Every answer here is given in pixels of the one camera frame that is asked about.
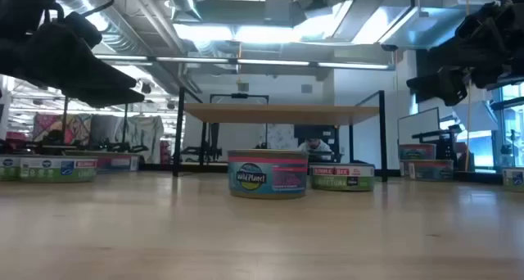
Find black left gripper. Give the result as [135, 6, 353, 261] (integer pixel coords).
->
[0, 10, 147, 108]

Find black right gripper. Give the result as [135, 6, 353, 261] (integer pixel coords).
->
[407, 1, 524, 107]

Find grey hanging cloth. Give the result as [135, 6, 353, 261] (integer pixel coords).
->
[89, 114, 126, 146]

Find colourful patterned quilt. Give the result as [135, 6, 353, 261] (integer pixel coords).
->
[32, 112, 93, 147]

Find distant black robot arms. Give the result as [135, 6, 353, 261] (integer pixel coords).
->
[88, 137, 151, 154]
[179, 144, 224, 165]

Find white hanging cloth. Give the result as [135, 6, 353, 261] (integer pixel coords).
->
[122, 115, 165, 165]

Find black equipment stand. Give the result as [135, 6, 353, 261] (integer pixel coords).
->
[411, 124, 466, 169]

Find window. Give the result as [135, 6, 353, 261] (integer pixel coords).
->
[490, 83, 524, 169]

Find red object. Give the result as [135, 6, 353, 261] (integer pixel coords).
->
[159, 139, 172, 166]

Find long ceiling light strip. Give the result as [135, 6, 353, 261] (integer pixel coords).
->
[93, 53, 395, 71]

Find dark cabinet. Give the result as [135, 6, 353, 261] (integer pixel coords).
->
[293, 124, 341, 166]

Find person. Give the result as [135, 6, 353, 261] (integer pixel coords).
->
[296, 137, 333, 155]

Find bright ceiling light panel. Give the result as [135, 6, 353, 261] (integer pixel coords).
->
[171, 23, 306, 44]

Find white patterned paper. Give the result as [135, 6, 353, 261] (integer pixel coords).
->
[264, 123, 296, 151]

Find large rectangular metal duct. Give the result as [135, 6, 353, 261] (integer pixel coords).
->
[302, 0, 503, 52]

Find black rig frame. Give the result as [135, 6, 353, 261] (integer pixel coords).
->
[61, 93, 130, 148]
[209, 93, 270, 150]

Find white board dark frame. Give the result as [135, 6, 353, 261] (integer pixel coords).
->
[396, 106, 441, 146]

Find black metal table frame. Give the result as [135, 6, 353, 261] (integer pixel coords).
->
[138, 161, 504, 186]

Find wooden shelf black metal frame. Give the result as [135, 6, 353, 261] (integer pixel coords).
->
[172, 86, 388, 183]

